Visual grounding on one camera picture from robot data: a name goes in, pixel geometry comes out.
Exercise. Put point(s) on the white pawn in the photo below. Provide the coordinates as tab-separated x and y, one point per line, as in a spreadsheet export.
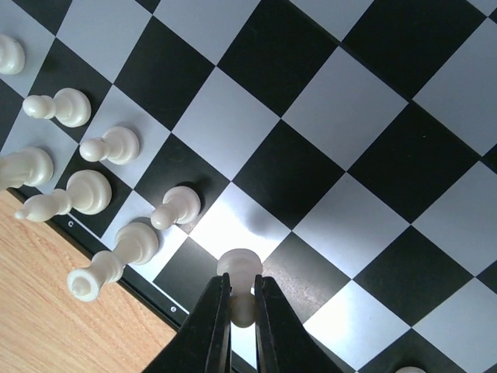
12	58
119	145
69	106
242	265
180	205

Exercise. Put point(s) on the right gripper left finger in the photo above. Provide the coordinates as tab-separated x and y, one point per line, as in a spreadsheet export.
203	343

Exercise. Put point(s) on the black and grey chessboard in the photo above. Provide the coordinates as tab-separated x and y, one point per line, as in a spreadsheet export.
350	144

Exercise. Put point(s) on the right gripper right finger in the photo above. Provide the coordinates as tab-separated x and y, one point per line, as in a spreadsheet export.
282	343

